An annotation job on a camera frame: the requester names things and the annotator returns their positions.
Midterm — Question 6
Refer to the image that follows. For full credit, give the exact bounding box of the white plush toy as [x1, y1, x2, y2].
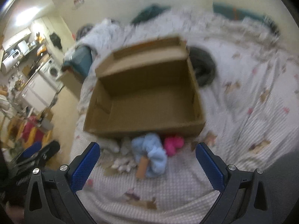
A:
[110, 136, 137, 173]

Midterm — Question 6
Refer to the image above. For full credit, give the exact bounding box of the pink plush toy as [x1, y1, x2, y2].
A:
[163, 136, 184, 157]

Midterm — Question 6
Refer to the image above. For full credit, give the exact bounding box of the cardboard tube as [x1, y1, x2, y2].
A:
[136, 156, 150, 180]

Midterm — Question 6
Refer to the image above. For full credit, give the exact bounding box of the light blue plush toy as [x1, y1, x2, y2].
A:
[131, 133, 167, 178]

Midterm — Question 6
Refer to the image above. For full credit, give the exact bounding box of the red bag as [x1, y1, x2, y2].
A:
[21, 116, 44, 148]

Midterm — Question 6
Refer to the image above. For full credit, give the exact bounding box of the checkered bed cover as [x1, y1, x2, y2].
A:
[70, 9, 298, 223]

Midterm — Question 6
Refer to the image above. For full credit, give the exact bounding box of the white kitchen cabinet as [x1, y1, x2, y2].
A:
[20, 73, 56, 113]

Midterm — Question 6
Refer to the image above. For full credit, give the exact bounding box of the cardboard side table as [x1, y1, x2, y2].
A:
[57, 71, 83, 100]

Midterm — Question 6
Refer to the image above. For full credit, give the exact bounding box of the white washing machine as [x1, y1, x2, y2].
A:
[38, 58, 63, 92]

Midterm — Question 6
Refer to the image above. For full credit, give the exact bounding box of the open cardboard box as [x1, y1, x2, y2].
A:
[84, 36, 205, 138]

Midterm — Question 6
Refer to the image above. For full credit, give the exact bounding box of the dark grey clothing pile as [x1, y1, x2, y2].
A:
[188, 46, 216, 87]

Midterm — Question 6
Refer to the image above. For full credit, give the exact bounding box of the teal sofa cushion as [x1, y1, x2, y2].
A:
[61, 46, 93, 81]

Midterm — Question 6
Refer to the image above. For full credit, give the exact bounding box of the white patterned duvet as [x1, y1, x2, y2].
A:
[64, 18, 131, 61]

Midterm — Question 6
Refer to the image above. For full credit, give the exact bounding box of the teal pillow with orange stripe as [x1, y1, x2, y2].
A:
[212, 2, 280, 35]

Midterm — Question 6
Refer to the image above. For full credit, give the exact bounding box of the dark green cloth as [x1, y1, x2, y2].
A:
[130, 4, 171, 25]

